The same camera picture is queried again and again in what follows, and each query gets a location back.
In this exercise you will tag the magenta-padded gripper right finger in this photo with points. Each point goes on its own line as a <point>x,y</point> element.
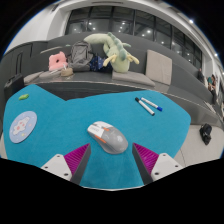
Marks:
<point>146,159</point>

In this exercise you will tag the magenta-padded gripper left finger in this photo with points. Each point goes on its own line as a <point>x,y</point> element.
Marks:
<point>77,159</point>

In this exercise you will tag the grey white computer mouse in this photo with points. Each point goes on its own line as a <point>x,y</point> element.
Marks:
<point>110,138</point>

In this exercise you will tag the round light blue mouse pad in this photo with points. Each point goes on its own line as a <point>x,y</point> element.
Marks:
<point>22,127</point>

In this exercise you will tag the black bag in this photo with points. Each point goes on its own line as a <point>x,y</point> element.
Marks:
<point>205,133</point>

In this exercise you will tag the grey flat seat cushion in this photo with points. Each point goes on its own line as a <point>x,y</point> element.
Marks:
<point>132,78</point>
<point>32,77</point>

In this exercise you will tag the small green eraser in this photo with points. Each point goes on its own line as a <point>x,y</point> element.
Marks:
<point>23,97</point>

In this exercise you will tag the tan round woven pouch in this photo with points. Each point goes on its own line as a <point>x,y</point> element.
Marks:
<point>67,72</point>

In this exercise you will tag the grey round seat cushion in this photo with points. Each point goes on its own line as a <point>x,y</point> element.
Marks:
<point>49,74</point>

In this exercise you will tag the beige upright cushion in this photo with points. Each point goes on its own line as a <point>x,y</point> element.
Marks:
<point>158,67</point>

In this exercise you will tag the black suitcase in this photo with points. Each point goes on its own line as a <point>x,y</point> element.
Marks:
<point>13,86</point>

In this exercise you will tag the dark blue patterned bag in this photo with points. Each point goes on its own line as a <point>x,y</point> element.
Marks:
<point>98,63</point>

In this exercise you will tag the person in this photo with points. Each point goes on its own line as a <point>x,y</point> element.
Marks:
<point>200,75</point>
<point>212,86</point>

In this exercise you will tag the pink plush cushion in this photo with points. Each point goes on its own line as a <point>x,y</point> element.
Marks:
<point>57,62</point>

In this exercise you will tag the grey backpack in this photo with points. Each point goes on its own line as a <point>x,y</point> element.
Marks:
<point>80,56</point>

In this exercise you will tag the green dragon plush toy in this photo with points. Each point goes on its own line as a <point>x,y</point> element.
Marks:
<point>116,53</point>

